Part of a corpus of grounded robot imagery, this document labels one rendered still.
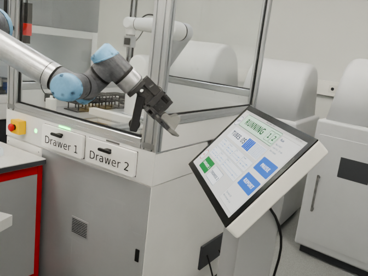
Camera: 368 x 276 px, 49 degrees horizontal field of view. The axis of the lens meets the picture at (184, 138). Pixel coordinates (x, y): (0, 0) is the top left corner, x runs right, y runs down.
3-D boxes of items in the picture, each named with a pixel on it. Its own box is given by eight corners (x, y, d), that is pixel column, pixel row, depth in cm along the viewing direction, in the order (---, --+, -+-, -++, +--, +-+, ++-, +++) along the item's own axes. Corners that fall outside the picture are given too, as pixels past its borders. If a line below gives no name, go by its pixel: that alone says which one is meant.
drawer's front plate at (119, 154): (132, 177, 169) (134, 152, 167) (85, 160, 184) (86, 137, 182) (135, 177, 171) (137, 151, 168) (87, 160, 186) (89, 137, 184)
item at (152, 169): (151, 187, 166) (155, 153, 163) (5, 134, 220) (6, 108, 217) (248, 152, 245) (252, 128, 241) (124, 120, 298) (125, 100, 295)
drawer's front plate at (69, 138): (81, 159, 186) (82, 136, 183) (41, 145, 201) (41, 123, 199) (84, 159, 187) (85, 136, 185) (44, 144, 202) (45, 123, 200)
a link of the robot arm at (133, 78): (116, 86, 120) (116, 83, 128) (127, 97, 121) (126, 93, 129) (134, 68, 120) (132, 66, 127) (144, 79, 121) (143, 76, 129)
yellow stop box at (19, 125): (17, 135, 206) (17, 121, 204) (9, 132, 209) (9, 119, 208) (26, 134, 210) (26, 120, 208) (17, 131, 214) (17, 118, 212)
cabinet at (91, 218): (136, 353, 183) (153, 188, 165) (3, 266, 237) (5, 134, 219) (232, 271, 261) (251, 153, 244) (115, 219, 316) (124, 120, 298)
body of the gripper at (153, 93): (174, 104, 124) (147, 75, 121) (155, 123, 125) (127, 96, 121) (171, 100, 131) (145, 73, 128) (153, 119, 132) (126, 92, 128)
